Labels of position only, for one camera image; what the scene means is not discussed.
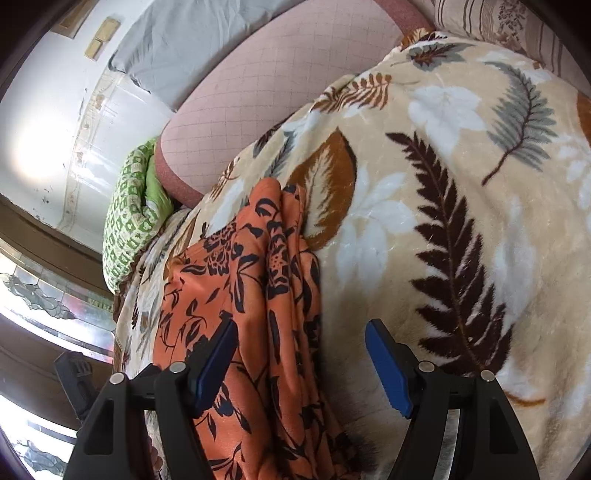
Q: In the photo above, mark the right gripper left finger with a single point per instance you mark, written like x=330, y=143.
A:
x=113, y=441

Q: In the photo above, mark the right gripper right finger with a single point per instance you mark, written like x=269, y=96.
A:
x=463, y=427

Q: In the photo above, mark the orange black floral garment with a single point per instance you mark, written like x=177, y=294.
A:
x=269, y=419

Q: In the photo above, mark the green checkered pillow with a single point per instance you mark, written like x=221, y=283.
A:
x=138, y=208

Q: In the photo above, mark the beige leaf print blanket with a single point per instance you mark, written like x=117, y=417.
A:
x=446, y=193

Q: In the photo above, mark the striped beige bed sheet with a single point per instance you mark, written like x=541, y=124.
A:
x=509, y=24

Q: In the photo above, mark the grey pillow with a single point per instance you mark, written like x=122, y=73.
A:
x=174, y=45

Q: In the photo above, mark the pink bolster pillow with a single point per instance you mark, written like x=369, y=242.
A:
x=278, y=69

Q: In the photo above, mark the window with frame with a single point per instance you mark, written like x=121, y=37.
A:
x=53, y=301

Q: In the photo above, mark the small gold wall frame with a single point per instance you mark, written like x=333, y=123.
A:
x=102, y=37

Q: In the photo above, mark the large gold wall frame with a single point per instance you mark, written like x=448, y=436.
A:
x=71, y=22

